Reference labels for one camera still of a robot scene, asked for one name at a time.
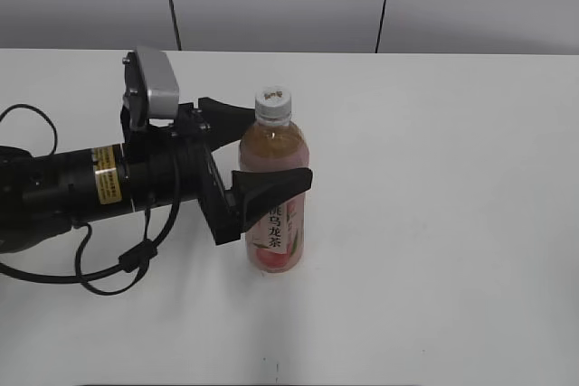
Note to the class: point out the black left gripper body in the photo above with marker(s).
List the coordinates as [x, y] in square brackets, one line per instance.
[173, 164]

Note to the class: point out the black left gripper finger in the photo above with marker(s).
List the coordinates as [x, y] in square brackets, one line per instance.
[226, 123]
[255, 194]

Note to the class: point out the white bottle cap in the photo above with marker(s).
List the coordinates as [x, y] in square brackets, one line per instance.
[273, 106]

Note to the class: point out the peach oolong tea bottle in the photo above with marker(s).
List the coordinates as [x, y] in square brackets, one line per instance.
[275, 243]

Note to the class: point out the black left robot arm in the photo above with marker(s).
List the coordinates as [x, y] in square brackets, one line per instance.
[46, 196]

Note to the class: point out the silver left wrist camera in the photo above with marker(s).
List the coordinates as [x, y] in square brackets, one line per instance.
[152, 91]

